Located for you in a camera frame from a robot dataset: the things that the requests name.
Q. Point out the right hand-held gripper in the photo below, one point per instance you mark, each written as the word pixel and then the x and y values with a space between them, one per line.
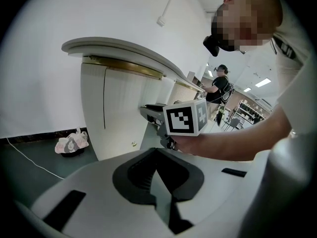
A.
pixel 180 118

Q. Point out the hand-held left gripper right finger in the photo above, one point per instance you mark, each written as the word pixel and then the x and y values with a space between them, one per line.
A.
pixel 185 180

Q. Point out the person's right forearm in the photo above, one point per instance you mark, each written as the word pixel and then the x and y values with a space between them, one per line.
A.
pixel 237 142

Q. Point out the black head-worn camera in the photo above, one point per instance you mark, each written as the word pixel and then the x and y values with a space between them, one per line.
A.
pixel 211 46

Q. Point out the person's head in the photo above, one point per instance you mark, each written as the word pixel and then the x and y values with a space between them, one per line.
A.
pixel 247 21

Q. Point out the ceiling light panels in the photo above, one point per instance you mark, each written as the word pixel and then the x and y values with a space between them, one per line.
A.
pixel 262 82

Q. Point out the white storage rack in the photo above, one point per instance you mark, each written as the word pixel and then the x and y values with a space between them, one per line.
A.
pixel 252 111

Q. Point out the grey chair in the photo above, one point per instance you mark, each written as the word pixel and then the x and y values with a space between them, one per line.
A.
pixel 234 121

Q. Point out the white wall junction box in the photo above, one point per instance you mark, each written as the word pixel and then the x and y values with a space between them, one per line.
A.
pixel 161 21

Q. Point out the person's white shirt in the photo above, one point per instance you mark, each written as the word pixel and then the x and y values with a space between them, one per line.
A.
pixel 292 78

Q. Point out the white curved counter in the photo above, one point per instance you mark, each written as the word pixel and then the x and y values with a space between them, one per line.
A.
pixel 92 103

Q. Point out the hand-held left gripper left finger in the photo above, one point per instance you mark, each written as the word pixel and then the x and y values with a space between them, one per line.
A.
pixel 123 180

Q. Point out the pink printed plastic bag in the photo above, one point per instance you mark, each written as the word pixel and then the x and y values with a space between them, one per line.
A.
pixel 71 141

